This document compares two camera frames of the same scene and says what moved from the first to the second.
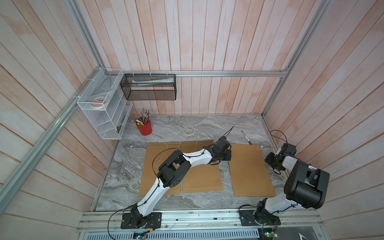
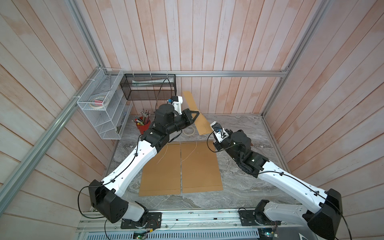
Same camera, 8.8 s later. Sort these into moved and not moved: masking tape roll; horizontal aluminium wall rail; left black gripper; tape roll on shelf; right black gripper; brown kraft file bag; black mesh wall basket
Moved: right black gripper; left black gripper
Not moved: black mesh wall basket; tape roll on shelf; horizontal aluminium wall rail; brown kraft file bag; masking tape roll
